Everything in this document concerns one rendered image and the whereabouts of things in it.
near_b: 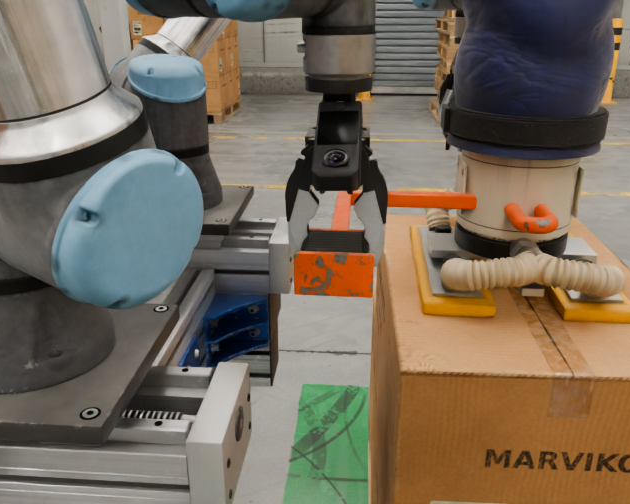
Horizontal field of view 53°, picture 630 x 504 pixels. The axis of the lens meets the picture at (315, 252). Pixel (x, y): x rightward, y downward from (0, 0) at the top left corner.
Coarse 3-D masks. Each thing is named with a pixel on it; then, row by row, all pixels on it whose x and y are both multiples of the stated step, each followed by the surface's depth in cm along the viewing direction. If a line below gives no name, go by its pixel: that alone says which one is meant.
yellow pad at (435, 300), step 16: (416, 240) 111; (416, 256) 104; (448, 256) 96; (416, 272) 100; (432, 272) 96; (432, 288) 91; (432, 304) 88; (448, 304) 88; (464, 304) 87; (480, 304) 87
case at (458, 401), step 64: (384, 256) 110; (384, 320) 106; (448, 320) 87; (512, 320) 87; (384, 384) 102; (448, 384) 75; (512, 384) 75; (576, 384) 75; (384, 448) 99; (448, 448) 79; (512, 448) 78; (576, 448) 78
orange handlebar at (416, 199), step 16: (400, 192) 95; (416, 192) 95; (432, 192) 95; (448, 192) 95; (336, 208) 88; (448, 208) 95; (464, 208) 94; (512, 208) 88; (544, 208) 88; (336, 224) 81; (512, 224) 86; (528, 224) 84; (544, 224) 83
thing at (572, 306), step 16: (544, 288) 97; (560, 304) 88; (576, 304) 87; (592, 304) 87; (608, 304) 87; (624, 304) 88; (576, 320) 87; (592, 320) 86; (608, 320) 86; (624, 320) 86
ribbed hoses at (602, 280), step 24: (432, 216) 113; (456, 264) 85; (480, 264) 84; (504, 264) 83; (528, 264) 83; (552, 264) 83; (576, 264) 82; (600, 264) 83; (456, 288) 86; (480, 288) 84; (576, 288) 83; (600, 288) 82
